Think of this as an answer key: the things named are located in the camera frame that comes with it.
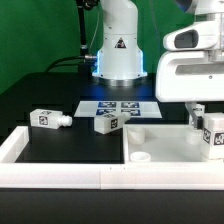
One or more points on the white sheet with tags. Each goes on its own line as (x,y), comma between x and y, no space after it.
(137,109)

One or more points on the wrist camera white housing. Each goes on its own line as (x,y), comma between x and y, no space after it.
(198,36)

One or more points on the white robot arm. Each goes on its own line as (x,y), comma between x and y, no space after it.
(120,61)

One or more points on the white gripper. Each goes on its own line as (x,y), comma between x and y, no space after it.
(189,77)

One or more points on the black camera pole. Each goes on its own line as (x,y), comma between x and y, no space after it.
(82,5)

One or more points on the white U-shaped fence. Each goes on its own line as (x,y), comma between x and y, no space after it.
(151,175)

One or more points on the white square tabletop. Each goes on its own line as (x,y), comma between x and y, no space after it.
(166,143)

